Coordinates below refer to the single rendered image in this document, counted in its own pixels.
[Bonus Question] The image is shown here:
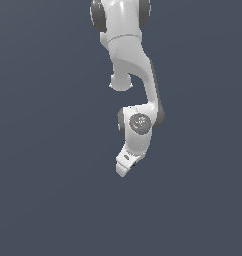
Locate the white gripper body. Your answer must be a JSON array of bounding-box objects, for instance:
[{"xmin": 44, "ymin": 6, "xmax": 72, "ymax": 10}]
[{"xmin": 114, "ymin": 146, "xmax": 147, "ymax": 178}]

